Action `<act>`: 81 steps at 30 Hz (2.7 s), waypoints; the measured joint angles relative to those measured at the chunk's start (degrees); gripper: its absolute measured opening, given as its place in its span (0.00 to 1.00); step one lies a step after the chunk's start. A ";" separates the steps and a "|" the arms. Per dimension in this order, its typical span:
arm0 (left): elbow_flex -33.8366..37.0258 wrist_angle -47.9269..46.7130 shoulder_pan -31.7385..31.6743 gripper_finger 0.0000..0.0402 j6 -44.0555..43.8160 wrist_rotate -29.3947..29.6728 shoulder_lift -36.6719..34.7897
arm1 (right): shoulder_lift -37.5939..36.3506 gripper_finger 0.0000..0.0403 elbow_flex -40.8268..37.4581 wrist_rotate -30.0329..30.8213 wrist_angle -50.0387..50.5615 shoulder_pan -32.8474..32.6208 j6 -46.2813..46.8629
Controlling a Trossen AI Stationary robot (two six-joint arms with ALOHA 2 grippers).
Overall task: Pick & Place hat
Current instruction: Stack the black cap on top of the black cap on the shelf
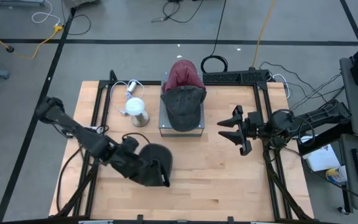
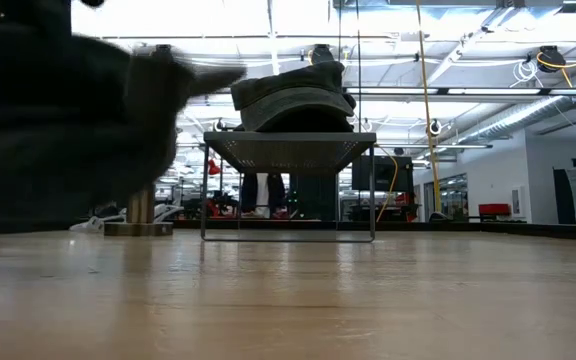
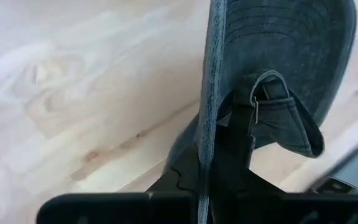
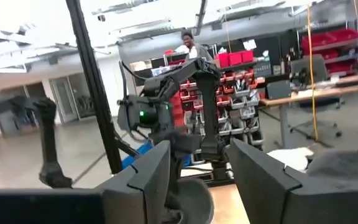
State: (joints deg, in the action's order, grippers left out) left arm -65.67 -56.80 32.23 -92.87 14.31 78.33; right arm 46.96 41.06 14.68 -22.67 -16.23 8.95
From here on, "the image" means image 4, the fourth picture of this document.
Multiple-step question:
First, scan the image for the grey desktop box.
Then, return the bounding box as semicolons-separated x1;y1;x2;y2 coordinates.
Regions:
265;80;292;100

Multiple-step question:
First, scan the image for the blue plastic bin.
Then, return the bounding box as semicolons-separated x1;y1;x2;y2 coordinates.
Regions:
121;141;193;170

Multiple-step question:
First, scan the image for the yellow hanging cable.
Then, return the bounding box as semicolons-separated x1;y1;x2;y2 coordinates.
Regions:
305;4;320;142
352;0;358;32

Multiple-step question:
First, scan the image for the grey office chair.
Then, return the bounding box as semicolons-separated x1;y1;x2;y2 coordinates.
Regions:
289;54;344;140

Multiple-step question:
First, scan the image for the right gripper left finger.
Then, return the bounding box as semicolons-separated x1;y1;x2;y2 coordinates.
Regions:
96;139;172;224

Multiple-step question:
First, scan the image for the glass door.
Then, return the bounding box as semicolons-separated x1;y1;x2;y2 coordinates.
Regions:
48;73;96;124

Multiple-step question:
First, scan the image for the rack of small bins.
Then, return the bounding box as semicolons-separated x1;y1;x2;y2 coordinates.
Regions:
178;70;264;156

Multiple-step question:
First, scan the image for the red storage bin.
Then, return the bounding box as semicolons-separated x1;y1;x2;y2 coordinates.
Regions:
241;49;254;64
228;52;242;67
215;52;229;68

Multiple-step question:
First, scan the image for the wooden desk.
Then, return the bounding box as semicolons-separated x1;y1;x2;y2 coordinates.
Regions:
259;80;358;150
331;75;358;88

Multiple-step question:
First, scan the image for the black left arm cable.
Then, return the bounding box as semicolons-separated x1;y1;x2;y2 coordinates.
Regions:
118;60;150;100

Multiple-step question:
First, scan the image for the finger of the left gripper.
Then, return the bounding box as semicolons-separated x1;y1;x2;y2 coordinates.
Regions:
162;155;186;215

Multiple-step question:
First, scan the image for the person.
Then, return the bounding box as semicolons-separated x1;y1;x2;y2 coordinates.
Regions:
174;29;214;62

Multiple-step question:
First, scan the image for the shelf rack with red bins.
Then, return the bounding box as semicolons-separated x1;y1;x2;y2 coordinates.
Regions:
296;21;358;78

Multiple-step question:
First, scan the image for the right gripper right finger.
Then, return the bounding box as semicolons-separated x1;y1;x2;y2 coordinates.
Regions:
227;138;358;224

